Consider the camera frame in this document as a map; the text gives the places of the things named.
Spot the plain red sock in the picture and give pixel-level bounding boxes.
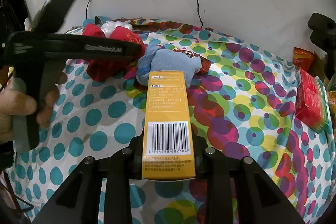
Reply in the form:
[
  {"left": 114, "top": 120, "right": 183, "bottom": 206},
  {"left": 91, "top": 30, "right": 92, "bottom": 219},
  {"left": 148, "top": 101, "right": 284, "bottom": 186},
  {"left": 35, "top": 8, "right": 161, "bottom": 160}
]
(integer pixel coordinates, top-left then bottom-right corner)
[{"left": 83, "top": 23, "right": 138, "bottom": 82}]

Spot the yellow medicine box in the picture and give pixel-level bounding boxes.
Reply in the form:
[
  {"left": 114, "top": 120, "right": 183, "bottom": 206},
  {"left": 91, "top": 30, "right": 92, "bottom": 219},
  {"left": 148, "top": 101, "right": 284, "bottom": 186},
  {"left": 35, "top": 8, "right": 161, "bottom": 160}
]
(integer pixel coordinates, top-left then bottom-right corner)
[{"left": 142, "top": 71, "right": 195, "bottom": 181}]

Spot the light blue sock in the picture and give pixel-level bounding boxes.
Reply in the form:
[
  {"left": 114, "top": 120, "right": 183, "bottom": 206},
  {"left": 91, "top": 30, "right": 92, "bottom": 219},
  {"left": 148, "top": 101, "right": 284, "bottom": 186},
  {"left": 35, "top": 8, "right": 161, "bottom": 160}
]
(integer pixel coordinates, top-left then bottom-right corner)
[{"left": 136, "top": 44, "right": 202, "bottom": 88}]

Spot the red sock with gold print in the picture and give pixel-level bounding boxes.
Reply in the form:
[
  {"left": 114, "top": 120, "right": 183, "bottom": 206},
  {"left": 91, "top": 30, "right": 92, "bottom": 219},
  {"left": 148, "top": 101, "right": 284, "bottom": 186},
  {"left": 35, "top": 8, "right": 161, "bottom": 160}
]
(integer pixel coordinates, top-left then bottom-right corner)
[{"left": 109, "top": 26, "right": 146, "bottom": 59}]

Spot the person's left hand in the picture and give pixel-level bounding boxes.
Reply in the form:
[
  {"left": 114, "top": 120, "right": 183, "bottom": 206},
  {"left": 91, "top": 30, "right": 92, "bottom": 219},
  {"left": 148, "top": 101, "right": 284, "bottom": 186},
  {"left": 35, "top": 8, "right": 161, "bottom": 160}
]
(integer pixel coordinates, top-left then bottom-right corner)
[{"left": 1, "top": 85, "right": 59, "bottom": 144}]

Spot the white crumpled plastic bag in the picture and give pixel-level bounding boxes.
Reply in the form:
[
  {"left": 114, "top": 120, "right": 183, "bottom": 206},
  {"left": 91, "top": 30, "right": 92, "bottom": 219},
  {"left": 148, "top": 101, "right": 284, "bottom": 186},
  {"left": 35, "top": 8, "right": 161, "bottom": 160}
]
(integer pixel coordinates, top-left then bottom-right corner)
[{"left": 101, "top": 20, "right": 133, "bottom": 38}]

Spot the colourful polka dot bedsheet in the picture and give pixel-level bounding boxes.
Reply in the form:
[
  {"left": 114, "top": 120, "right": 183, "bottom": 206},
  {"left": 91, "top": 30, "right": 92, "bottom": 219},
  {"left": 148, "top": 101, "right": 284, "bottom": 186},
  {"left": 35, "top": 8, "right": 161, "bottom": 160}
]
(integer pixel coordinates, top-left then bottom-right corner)
[{"left": 7, "top": 18, "right": 335, "bottom": 223}]

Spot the red cardboard box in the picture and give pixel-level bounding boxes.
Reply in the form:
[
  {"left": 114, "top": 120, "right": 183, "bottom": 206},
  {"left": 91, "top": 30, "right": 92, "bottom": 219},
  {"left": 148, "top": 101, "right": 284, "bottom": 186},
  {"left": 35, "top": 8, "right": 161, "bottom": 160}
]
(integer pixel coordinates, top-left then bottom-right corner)
[{"left": 295, "top": 69, "right": 329, "bottom": 133}]

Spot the red snack packet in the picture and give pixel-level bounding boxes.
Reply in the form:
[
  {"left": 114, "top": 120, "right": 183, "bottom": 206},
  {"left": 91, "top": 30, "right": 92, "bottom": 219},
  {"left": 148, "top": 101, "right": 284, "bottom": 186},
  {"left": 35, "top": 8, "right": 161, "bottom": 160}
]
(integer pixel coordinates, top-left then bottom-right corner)
[{"left": 172, "top": 47, "right": 214, "bottom": 75}]

